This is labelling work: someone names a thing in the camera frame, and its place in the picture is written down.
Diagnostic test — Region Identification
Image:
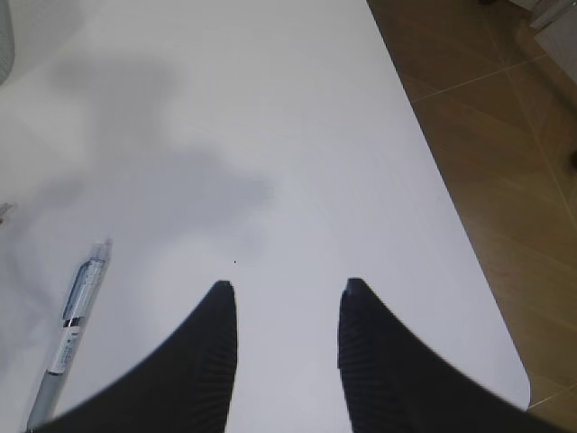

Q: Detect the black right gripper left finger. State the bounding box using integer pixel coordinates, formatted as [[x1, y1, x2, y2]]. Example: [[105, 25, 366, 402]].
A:
[[36, 281, 238, 433]]

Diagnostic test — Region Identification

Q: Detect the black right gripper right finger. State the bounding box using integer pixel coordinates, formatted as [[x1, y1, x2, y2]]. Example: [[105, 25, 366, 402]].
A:
[[337, 278, 558, 433]]

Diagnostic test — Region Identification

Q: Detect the grey furniture base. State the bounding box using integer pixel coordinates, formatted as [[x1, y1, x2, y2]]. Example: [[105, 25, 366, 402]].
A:
[[530, 0, 577, 82]]

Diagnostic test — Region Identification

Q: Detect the blue white ballpoint pen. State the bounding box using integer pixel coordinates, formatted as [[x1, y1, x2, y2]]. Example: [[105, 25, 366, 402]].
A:
[[26, 240, 112, 431]]

